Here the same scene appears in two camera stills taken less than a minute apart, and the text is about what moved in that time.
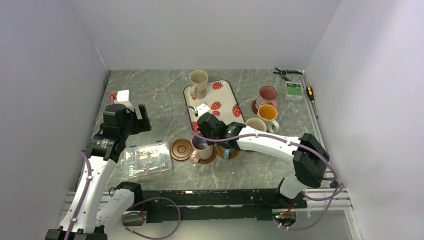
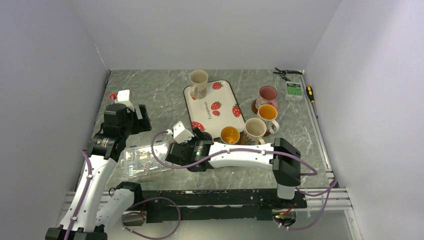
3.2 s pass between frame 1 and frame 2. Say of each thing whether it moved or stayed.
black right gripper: moved
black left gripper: stayed
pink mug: stayed
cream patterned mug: stayed
